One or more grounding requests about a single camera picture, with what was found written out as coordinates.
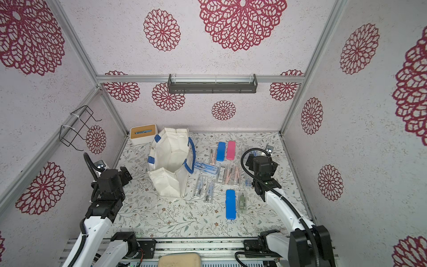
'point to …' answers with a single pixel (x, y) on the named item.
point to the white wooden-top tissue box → (143, 134)
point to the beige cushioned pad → (179, 260)
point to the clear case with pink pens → (232, 174)
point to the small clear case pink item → (213, 156)
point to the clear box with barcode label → (222, 174)
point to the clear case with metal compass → (209, 197)
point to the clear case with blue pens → (205, 167)
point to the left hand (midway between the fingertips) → (114, 173)
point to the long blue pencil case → (231, 206)
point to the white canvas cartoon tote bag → (171, 158)
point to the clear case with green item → (242, 202)
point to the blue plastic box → (221, 151)
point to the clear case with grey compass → (198, 192)
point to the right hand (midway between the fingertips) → (261, 155)
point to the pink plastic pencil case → (231, 147)
